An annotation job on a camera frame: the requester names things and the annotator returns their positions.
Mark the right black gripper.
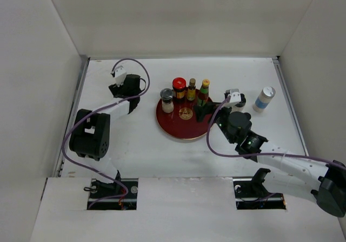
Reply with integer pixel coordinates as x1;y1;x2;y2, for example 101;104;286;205
193;101;236;144

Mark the green red sauce bottle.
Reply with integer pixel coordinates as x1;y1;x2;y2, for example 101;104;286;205
196;79;210;106

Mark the small yellow label bottle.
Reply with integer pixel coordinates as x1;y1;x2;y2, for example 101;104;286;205
187;78;196;102

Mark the grey cap salt grinder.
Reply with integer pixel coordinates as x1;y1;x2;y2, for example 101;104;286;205
160;88;174;114

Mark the small black cap jar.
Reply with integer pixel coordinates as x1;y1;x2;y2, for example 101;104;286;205
235;93;246;112

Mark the red lid dark jar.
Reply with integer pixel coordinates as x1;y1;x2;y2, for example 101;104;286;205
172;77;186;103

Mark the white blue label shaker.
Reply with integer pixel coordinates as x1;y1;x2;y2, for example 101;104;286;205
252;86;276;113

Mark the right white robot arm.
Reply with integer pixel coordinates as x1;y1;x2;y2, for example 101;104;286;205
194;102;345;218

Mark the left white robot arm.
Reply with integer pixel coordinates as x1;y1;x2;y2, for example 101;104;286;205
69;74;145;170

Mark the red round tray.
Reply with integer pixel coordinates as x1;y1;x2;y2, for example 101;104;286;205
156;97;209;140

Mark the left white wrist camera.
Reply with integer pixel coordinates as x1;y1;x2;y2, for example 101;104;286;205
111;66;127;87

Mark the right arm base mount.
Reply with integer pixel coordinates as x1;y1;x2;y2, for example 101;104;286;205
233;168;286;210

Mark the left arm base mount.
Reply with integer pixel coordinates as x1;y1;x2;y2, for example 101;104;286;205
83;179;139;211

